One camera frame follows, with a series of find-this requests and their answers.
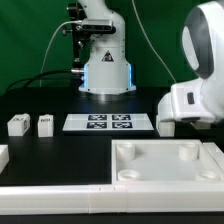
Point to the white square table top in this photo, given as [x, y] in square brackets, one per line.
[145, 161]

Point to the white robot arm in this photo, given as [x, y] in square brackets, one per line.
[107, 73]

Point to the white right fence piece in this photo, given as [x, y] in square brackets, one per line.
[216, 153]

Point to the white fence piece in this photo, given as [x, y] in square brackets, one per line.
[4, 157]
[216, 153]

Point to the white left fence piece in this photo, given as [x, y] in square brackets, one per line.
[4, 157]

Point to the white marker base plate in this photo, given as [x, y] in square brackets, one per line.
[107, 122]

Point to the grey camera on mount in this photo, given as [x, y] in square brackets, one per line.
[95, 26]

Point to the white front fence rail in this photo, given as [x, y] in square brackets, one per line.
[192, 197]

